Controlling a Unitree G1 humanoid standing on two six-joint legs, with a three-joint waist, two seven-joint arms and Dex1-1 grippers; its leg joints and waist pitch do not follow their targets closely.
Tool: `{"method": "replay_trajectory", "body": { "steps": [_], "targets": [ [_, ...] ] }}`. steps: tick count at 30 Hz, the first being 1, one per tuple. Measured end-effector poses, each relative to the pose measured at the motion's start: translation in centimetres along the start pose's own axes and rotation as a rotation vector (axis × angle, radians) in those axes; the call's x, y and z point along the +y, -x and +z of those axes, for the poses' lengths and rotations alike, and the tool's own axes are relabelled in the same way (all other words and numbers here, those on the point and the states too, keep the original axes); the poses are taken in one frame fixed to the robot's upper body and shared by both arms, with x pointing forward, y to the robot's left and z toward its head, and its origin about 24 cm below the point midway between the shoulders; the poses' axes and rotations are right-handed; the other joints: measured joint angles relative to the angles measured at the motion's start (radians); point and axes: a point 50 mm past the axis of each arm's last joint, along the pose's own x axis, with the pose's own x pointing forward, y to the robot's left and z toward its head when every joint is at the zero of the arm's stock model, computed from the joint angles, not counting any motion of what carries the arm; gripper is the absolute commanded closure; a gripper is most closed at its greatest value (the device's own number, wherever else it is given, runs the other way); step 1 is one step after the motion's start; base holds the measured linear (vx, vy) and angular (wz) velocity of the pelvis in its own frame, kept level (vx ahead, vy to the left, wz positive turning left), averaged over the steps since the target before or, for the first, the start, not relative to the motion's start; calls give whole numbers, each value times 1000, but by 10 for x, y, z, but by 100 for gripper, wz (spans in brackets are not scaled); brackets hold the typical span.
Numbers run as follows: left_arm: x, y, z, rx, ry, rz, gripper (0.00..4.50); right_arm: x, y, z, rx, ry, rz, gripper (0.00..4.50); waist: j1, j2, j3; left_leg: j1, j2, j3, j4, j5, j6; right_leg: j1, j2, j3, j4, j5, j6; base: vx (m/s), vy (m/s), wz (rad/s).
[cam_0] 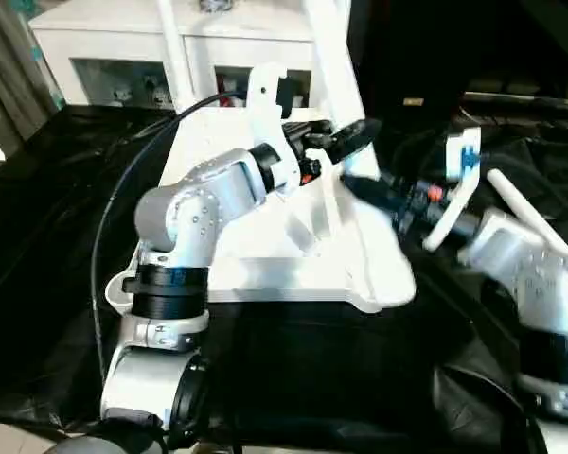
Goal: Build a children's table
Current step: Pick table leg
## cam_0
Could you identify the white plastic table leg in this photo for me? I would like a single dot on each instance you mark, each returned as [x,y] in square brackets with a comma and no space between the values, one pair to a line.
[516,198]
[175,61]
[336,71]

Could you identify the white plastic table top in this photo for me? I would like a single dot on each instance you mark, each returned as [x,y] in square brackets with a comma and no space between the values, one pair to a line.
[265,236]

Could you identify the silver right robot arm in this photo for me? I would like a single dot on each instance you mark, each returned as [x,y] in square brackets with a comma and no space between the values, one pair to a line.
[539,279]

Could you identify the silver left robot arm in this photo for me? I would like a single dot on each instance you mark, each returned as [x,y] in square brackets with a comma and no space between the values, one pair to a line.
[194,198]

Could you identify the red bottle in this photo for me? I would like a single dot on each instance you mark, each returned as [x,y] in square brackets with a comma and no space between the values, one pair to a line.
[225,82]

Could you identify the clear glass ornament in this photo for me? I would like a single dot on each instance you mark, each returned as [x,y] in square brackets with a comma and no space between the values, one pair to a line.
[213,5]

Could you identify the black table mat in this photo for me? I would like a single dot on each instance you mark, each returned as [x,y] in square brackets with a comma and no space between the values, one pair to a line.
[312,378]

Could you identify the white glass-door cabinet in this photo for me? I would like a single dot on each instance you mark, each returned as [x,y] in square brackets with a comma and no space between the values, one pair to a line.
[113,42]

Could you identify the grey curtain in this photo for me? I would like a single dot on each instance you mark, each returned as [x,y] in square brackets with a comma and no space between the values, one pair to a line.
[14,71]

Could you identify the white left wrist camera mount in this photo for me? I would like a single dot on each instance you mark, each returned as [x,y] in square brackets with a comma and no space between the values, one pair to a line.
[265,118]

